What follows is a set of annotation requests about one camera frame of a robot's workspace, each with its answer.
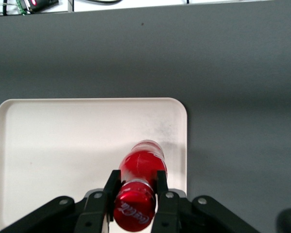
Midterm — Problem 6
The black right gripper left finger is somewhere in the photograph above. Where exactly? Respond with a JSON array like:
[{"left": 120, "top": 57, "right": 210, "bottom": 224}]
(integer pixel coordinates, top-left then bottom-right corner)
[{"left": 0, "top": 169, "right": 122, "bottom": 233}]

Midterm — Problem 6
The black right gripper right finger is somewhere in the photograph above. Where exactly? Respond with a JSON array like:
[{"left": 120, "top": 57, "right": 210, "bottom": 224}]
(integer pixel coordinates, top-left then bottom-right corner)
[{"left": 151, "top": 170, "right": 260, "bottom": 233}]

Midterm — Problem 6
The red coke bottle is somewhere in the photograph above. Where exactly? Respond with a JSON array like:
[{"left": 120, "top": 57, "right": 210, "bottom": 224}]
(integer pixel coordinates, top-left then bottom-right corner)
[{"left": 113, "top": 139, "right": 168, "bottom": 233}]

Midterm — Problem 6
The white plastic tray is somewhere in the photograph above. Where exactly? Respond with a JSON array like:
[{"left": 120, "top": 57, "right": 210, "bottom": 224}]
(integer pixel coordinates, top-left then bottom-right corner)
[{"left": 0, "top": 97, "right": 188, "bottom": 232}]

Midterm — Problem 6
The black device with red light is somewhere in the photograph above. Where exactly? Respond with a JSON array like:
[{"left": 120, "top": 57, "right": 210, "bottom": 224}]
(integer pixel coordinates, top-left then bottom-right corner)
[{"left": 16, "top": 0, "right": 60, "bottom": 16}]

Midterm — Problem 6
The thin black cable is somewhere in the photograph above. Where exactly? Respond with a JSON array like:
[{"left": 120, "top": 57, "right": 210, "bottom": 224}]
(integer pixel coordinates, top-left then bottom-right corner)
[{"left": 74, "top": 0, "right": 124, "bottom": 4}]

